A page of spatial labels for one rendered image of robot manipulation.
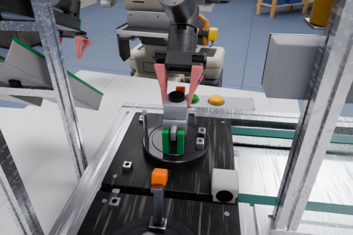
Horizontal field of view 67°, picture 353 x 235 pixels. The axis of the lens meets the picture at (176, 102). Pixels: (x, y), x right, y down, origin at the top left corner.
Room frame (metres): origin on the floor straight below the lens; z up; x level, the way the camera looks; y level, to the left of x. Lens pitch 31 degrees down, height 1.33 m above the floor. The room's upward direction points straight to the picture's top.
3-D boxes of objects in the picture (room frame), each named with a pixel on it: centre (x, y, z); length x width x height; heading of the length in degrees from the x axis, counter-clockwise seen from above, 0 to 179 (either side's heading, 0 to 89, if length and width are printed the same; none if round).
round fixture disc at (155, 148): (0.44, 0.00, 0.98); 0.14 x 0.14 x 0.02
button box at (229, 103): (0.64, -0.11, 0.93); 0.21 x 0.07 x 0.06; 83
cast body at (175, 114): (0.43, 0.00, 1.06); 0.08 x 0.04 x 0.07; 173
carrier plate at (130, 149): (0.44, 0.00, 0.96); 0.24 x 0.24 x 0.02; 83
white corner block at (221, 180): (0.33, -0.08, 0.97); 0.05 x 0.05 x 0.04; 83
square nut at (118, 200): (0.29, 0.10, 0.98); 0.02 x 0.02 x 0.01; 83
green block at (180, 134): (0.39, -0.01, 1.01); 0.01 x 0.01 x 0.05; 83
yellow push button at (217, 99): (0.64, -0.11, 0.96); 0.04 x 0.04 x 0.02
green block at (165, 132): (0.40, 0.02, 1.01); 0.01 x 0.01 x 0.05; 83
